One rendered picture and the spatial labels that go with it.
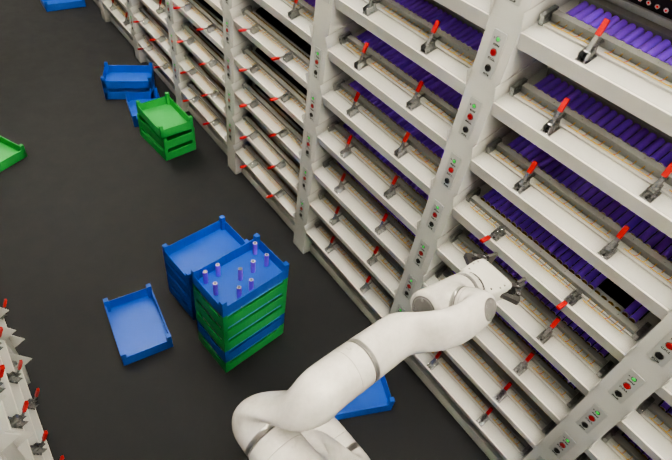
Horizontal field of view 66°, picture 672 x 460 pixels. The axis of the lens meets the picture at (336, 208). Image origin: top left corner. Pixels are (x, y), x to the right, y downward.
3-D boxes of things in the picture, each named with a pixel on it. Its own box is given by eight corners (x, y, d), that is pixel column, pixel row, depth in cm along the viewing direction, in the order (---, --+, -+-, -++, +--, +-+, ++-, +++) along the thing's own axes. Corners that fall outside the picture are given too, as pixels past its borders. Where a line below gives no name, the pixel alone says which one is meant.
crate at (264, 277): (223, 318, 182) (222, 305, 177) (191, 282, 192) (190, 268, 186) (288, 277, 199) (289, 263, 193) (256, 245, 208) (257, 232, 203)
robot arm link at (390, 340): (399, 357, 85) (498, 281, 103) (337, 336, 97) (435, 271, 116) (410, 404, 87) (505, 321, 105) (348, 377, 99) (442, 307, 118)
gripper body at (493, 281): (444, 285, 121) (472, 272, 128) (476, 316, 115) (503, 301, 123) (457, 262, 117) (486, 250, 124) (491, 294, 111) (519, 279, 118)
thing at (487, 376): (533, 449, 171) (541, 440, 159) (411, 317, 202) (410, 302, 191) (574, 409, 176) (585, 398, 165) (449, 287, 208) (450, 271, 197)
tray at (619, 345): (619, 362, 131) (632, 349, 123) (451, 215, 163) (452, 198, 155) (669, 314, 136) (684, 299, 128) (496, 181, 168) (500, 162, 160)
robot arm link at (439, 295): (479, 277, 110) (444, 271, 117) (440, 295, 102) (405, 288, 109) (482, 314, 111) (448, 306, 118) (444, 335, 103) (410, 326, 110)
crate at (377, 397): (318, 423, 200) (320, 414, 194) (308, 376, 214) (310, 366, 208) (391, 410, 207) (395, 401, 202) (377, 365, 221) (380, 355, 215)
